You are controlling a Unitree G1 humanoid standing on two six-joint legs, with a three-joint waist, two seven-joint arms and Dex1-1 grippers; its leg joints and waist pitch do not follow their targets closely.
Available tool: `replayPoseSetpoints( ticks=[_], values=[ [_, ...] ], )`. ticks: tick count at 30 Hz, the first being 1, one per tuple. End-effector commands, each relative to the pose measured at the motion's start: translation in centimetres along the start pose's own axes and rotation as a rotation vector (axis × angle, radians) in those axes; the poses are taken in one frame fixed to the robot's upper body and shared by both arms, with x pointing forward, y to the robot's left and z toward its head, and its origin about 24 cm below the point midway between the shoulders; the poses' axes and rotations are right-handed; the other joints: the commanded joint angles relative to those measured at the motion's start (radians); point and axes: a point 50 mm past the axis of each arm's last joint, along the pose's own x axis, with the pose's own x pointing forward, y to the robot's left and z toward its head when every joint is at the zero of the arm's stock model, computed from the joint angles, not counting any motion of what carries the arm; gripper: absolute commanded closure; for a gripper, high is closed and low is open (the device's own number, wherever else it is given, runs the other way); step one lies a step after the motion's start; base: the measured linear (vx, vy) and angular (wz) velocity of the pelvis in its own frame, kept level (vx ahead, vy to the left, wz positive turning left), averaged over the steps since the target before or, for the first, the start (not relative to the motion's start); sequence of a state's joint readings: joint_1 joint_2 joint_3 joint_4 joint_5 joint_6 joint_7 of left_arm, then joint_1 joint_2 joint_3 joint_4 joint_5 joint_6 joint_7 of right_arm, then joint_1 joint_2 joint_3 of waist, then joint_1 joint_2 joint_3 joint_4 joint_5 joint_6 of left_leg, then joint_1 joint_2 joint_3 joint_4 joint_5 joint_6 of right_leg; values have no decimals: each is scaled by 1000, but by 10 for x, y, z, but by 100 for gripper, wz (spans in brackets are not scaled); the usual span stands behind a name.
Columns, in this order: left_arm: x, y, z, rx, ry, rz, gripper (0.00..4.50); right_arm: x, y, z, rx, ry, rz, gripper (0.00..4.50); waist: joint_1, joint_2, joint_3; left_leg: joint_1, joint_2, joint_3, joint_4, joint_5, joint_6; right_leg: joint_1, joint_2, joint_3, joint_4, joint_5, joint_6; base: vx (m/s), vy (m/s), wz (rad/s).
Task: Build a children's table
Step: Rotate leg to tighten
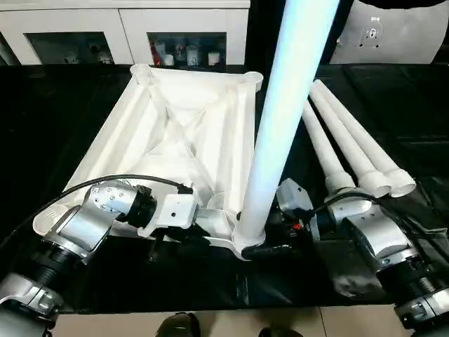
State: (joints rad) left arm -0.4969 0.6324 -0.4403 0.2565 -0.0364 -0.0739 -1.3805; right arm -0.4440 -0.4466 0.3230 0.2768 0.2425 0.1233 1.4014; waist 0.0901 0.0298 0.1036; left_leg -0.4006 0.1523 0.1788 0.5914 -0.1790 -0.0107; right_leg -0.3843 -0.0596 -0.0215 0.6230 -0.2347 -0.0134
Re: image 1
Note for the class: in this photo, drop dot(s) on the black left robot foot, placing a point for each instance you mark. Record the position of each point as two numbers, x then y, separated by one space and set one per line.
179 324

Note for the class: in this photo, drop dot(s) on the white cabinet with glass doors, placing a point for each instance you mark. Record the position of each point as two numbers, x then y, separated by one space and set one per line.
129 21

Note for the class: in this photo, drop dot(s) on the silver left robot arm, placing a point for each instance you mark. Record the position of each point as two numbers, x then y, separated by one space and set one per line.
87 224

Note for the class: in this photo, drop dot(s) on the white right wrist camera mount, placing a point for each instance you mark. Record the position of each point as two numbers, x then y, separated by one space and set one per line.
294 196

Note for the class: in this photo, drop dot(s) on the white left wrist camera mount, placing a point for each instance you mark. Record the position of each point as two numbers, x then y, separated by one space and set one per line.
175 210

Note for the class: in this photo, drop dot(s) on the black box with gold label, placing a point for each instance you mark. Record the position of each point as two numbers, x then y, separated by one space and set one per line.
259 35

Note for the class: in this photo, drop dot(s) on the small white box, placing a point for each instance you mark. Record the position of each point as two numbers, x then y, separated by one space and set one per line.
214 59

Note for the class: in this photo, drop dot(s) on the white plastic table top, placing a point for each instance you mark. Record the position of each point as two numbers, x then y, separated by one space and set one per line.
158 105

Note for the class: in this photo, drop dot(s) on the black robot foot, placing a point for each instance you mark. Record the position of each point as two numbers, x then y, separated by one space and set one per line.
275 332
179 324

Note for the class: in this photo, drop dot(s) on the white plastic table leg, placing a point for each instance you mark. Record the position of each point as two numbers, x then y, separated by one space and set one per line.
343 137
368 140
280 105
315 140

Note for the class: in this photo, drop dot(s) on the red box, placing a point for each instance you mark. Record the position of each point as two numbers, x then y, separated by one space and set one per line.
153 52

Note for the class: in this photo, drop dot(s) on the black right robot foot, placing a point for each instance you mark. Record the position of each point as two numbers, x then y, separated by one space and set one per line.
275 332

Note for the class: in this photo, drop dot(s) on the black work mat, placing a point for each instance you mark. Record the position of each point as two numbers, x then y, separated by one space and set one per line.
52 123

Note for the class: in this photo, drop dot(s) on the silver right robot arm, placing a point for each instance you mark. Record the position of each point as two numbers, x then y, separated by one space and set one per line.
382 231

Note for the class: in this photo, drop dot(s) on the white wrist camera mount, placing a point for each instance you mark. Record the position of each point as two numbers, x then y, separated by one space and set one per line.
175 210
294 196

